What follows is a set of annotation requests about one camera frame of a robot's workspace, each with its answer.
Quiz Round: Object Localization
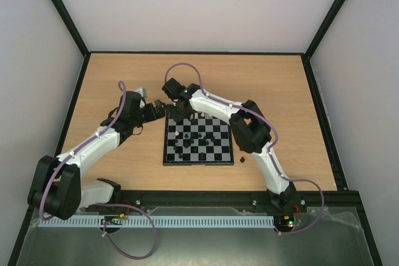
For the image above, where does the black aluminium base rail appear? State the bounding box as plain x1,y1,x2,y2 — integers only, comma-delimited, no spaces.
84,189,362,214

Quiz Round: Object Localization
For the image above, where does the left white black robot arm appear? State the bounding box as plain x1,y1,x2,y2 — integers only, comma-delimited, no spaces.
27,88,166,221

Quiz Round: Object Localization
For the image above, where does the black frame post right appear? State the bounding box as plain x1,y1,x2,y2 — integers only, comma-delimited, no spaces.
305,0,346,60

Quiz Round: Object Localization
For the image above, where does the light blue slotted cable duct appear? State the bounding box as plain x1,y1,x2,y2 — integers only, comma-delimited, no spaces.
38,215,274,229

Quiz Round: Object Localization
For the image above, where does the black magnetic chess board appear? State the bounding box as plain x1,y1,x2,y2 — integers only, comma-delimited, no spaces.
163,105,234,166

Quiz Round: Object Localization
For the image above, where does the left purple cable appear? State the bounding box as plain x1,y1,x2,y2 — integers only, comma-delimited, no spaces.
39,80,158,259

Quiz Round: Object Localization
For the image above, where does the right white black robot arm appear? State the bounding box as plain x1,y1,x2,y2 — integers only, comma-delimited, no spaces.
162,78,296,211

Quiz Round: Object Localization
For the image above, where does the black frame post left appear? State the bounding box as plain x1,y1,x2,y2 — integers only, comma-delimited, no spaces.
50,0,89,58

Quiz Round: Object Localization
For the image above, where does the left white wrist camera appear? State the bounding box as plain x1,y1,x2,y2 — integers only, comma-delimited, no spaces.
134,87,147,98

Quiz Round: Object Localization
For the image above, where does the black frame post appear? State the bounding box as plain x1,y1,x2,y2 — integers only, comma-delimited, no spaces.
305,0,346,60
50,0,89,58

